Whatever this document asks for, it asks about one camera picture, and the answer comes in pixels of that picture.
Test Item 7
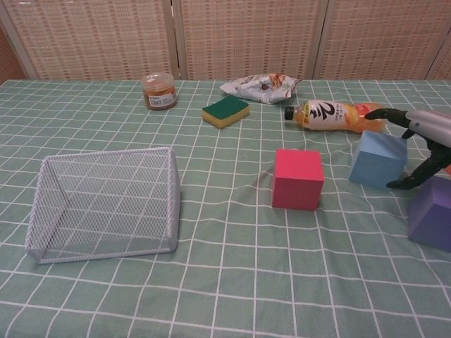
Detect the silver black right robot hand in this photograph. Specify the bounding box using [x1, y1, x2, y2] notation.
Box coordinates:
[364, 108, 451, 189]

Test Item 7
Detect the light blue foam cube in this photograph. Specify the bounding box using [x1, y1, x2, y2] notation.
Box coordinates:
[348, 130, 409, 191]

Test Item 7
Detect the purple foam cube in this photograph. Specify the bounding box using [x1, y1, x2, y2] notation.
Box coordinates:
[407, 175, 451, 254]

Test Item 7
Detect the bamboo folding screen panel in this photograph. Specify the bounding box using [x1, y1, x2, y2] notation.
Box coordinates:
[0, 24, 29, 85]
[319, 0, 451, 81]
[424, 27, 451, 81]
[172, 0, 330, 81]
[0, 0, 180, 81]

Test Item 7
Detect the orange tea drink bottle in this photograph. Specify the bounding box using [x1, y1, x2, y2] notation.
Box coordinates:
[284, 98, 388, 134]

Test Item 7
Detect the red foam cube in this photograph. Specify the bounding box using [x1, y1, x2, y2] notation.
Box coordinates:
[271, 148, 325, 211]

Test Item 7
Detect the white printed snack bag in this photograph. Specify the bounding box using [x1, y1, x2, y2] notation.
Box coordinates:
[219, 73, 304, 106]

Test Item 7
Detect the green and yellow sponge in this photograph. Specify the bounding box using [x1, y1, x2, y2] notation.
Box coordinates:
[202, 96, 251, 130]

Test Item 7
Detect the green checked tablecloth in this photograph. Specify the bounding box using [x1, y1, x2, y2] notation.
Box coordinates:
[0, 79, 451, 338]

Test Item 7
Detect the clear jar with brown contents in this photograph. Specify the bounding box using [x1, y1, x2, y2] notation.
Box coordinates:
[140, 72, 178, 112]

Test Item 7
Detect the white wire mesh tray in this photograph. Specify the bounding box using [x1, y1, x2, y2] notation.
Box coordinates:
[27, 146, 183, 265]

